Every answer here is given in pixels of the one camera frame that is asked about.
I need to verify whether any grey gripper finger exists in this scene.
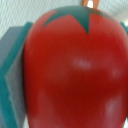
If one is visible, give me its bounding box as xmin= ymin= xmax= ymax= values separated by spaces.
xmin=0 ymin=22 xmax=32 ymax=128

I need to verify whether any wooden handled knife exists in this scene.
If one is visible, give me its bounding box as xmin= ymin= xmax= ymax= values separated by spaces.
xmin=82 ymin=0 xmax=100 ymax=9

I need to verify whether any red toy tomato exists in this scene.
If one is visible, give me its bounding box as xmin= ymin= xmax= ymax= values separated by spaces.
xmin=24 ymin=6 xmax=128 ymax=128

